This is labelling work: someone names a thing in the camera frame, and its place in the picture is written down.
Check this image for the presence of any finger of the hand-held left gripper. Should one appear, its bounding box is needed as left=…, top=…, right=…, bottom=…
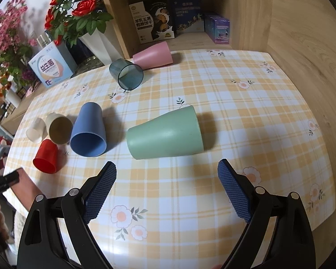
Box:
left=0, top=169, right=20, bottom=199

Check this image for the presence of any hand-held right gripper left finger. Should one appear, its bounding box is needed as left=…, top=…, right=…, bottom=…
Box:
left=17, top=161, right=117, bottom=269

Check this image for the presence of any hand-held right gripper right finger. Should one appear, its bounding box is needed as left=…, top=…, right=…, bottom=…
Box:
left=218, top=159, right=315, bottom=269

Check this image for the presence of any green cup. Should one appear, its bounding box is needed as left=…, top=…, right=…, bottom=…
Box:
left=126, top=104, right=205, bottom=160

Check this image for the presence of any red cup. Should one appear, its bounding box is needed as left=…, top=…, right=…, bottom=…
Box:
left=33, top=139, right=58, bottom=173

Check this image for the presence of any small white cup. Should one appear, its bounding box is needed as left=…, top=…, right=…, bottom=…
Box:
left=26, top=117, right=48, bottom=143

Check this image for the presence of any blue cup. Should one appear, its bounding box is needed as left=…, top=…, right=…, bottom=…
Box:
left=70, top=102, right=107, bottom=157

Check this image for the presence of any beige cup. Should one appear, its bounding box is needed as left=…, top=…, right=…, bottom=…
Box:
left=45, top=113, right=74, bottom=145

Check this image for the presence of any transparent grey cup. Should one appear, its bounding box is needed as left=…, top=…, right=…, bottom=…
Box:
left=109, top=58, right=144, bottom=91

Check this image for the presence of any pink cup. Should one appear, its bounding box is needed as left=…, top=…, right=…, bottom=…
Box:
left=132, top=41, right=173, bottom=70

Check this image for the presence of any yellow checked floral tablecloth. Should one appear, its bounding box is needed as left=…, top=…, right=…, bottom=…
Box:
left=4, top=49, right=334, bottom=269

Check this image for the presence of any light blue box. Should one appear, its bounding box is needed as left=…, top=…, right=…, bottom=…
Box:
left=28, top=41, right=77, bottom=89

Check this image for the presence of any pink flower bush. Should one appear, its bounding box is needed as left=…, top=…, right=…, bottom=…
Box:
left=0, top=0, right=37, bottom=96

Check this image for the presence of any clear drinking glass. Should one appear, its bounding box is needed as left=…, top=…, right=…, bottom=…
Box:
left=37, top=34, right=55, bottom=48

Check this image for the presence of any white vase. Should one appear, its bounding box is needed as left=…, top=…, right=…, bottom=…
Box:
left=78, top=29, right=124, bottom=66

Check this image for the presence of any purple box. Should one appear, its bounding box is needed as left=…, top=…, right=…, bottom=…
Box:
left=204, top=13, right=231, bottom=45

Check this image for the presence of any black and white biscuit box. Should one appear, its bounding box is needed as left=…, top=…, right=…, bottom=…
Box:
left=129, top=0, right=176, bottom=44

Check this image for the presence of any dark blue box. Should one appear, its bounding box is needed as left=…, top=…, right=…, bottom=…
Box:
left=169, top=0, right=205, bottom=35

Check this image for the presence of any wooden shelf cabinet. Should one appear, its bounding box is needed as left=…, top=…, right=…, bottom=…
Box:
left=97, top=0, right=336, bottom=269

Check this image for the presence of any red rose bouquet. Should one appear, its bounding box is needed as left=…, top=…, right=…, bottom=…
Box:
left=43, top=0, right=114, bottom=48

